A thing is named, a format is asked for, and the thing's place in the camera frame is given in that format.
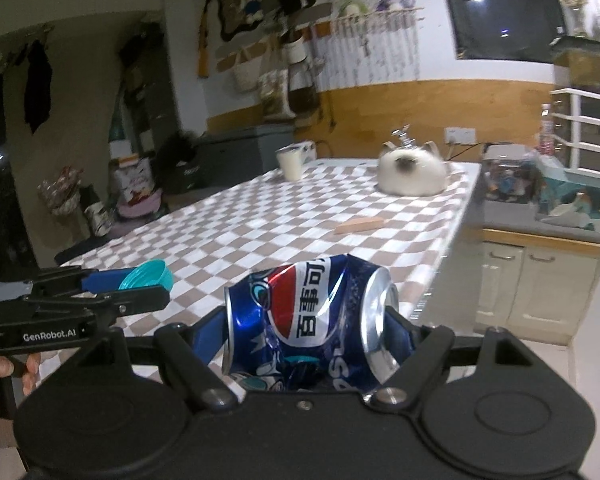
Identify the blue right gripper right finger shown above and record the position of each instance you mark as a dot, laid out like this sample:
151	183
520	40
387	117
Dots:
421	353

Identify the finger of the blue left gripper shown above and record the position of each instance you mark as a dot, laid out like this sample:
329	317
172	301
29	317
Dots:
98	282

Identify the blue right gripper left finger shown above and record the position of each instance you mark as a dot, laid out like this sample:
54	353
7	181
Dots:
184	354

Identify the teal bottle cap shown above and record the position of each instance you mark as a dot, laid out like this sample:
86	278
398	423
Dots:
150	273

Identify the crushed blue pepsi can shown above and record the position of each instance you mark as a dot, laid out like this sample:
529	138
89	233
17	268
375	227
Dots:
312	325

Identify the left hand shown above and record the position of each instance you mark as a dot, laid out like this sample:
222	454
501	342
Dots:
30	374

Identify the checkered tablecloth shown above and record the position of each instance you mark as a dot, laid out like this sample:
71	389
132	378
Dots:
269	221

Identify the cream floor cabinet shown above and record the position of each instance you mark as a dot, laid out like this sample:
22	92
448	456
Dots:
537	286

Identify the wooden stick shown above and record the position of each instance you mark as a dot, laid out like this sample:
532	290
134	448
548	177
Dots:
359	224

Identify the grey storage box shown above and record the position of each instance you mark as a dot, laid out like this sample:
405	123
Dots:
231	157

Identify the white cup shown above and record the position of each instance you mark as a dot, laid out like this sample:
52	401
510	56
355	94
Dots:
290	162

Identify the white cat-shaped ceramic pot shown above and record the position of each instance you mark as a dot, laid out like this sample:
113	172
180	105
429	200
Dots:
409	169

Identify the clear storage box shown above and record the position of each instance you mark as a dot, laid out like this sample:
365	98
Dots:
510	171

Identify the teal storage box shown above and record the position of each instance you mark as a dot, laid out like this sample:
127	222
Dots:
567	198

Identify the white power strip outlet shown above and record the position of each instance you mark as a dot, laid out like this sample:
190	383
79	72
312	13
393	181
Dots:
460	135

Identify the plastic water bottle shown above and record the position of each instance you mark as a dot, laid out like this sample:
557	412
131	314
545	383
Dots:
546	141

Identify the white drawer organizer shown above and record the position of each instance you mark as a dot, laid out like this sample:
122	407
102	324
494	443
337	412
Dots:
576	115

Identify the glass fish tank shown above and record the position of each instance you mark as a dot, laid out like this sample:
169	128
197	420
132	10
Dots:
576	62

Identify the dark window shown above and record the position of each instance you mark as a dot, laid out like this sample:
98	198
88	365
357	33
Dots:
506	30

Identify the white macrame wall hanging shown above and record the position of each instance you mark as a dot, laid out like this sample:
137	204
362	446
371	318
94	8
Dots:
364	42

